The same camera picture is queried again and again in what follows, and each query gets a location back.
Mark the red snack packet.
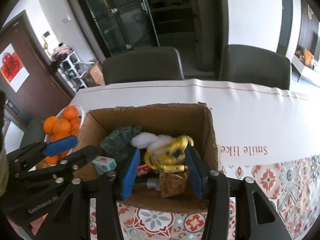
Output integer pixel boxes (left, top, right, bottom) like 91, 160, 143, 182
137, 164, 153, 177

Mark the light blue small box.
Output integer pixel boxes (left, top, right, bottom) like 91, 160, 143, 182
92, 156, 117, 176

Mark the orange centre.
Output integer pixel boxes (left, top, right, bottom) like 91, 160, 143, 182
53, 118, 71, 135

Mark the orange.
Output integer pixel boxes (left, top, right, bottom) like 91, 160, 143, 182
53, 118, 71, 135
43, 116, 58, 136

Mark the orange top left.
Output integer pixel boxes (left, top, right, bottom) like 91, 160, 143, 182
43, 116, 58, 136

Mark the dark green plush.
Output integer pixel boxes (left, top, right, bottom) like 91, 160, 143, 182
100, 126, 142, 163

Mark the brown cardboard box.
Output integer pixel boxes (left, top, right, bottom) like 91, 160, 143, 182
75, 103, 220, 213

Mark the brown entrance door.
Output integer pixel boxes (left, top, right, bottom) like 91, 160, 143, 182
1, 11, 72, 124

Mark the white fluffy plush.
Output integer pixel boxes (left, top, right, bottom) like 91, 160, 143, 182
131, 132, 174, 150

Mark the red fu poster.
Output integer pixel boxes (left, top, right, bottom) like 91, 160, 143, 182
1, 43, 29, 93

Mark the small cardboard box on floor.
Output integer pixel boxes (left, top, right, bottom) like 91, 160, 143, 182
82, 62, 105, 87

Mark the white shoe rack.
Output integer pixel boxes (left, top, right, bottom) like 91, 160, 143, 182
57, 51, 87, 92

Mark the right dark dining chair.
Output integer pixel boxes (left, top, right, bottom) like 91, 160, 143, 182
219, 44, 292, 90

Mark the dark dining chair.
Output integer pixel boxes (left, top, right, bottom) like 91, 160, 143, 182
219, 44, 292, 90
102, 47, 184, 85

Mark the left dark dining chair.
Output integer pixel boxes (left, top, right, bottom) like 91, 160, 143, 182
102, 47, 184, 85

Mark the white tv console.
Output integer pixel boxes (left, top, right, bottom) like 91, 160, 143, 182
292, 55, 319, 86

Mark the dark glass cabinet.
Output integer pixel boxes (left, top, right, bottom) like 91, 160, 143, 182
60, 0, 230, 73

